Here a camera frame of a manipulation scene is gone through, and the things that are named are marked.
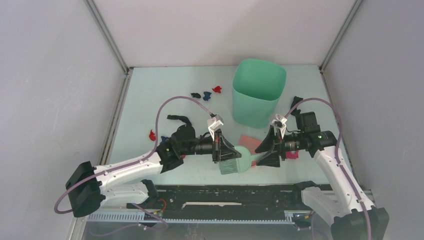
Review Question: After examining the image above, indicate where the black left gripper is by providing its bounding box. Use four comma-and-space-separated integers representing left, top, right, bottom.
180, 128, 241, 164

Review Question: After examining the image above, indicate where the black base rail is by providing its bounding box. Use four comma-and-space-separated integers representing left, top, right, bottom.
140, 181, 313, 218

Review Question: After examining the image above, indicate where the green plastic waste bin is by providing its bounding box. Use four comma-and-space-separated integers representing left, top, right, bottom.
232, 58, 287, 129

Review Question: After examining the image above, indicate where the green hand brush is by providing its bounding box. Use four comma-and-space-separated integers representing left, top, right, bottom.
218, 146, 264, 175

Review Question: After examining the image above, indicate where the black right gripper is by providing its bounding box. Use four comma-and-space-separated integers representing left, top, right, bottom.
255, 124, 305, 168

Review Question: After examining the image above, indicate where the red paper scrap left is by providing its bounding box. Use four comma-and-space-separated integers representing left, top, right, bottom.
148, 129, 157, 142

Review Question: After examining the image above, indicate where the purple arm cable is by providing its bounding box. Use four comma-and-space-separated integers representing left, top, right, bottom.
54, 96, 216, 216
284, 97, 374, 240

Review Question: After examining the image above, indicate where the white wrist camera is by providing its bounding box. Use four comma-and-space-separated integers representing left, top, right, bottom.
269, 114, 288, 140
207, 114, 224, 141

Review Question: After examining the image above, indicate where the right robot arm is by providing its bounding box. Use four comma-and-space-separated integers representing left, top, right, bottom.
255, 112, 390, 240

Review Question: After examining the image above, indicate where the magenta paper scrap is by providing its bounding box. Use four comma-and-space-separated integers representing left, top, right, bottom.
285, 151, 299, 160

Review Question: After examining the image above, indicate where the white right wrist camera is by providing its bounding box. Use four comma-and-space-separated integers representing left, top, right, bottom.
269, 114, 288, 140

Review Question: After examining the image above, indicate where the white slotted cable duct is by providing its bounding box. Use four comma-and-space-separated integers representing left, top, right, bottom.
86, 210, 311, 225

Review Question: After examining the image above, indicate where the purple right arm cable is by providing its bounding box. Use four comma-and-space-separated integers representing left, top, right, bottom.
284, 97, 374, 240

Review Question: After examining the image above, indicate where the pink dustpan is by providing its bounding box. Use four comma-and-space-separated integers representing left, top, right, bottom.
237, 135, 261, 156

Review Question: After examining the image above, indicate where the blue paper scrap left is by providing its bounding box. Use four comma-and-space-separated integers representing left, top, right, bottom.
160, 136, 170, 144

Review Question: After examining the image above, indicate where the black paper scrap right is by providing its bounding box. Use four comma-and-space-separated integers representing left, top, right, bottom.
290, 96, 303, 108

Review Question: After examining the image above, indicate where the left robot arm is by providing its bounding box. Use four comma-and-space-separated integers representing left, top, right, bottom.
65, 124, 242, 218

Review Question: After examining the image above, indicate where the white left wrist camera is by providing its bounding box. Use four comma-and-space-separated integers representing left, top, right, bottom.
207, 114, 224, 141

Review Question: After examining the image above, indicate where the blue paper scrap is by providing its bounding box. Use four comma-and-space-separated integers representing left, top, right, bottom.
160, 136, 170, 144
202, 91, 212, 101

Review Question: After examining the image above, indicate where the long black paper scrap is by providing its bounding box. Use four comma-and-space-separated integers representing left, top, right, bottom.
167, 114, 193, 126

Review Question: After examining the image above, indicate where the red paper scrap near bin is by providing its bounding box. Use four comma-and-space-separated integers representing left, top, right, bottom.
212, 85, 222, 94

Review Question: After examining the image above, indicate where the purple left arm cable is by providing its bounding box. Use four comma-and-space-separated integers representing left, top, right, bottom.
54, 96, 216, 216

